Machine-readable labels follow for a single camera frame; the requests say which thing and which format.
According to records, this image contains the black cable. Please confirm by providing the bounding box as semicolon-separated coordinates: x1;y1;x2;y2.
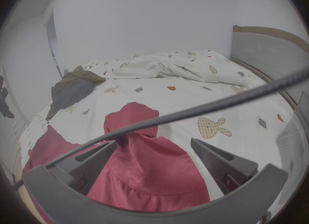
13;70;309;188

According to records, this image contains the grey garment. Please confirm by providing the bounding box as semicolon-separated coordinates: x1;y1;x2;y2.
51;80;95;111

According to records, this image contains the clear plastic box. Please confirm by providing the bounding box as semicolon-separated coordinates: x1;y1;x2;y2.
276;91;309;205

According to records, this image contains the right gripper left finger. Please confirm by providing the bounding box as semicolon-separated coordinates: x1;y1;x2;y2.
52;140;118;197

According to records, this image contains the white printed quilt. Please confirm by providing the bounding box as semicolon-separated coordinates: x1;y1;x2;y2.
83;49;253;85

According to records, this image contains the white chest of drawers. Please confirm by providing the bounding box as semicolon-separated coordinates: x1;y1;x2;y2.
6;115;27;147

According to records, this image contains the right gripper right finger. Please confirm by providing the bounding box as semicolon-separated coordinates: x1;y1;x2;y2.
190;138;258;195

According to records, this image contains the brown garment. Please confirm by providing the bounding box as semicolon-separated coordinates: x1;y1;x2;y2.
45;65;107;121

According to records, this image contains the bed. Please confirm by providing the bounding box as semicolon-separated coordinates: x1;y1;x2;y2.
18;25;309;209

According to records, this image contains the red shirt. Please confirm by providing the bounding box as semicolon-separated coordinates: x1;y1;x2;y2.
22;102;211;221

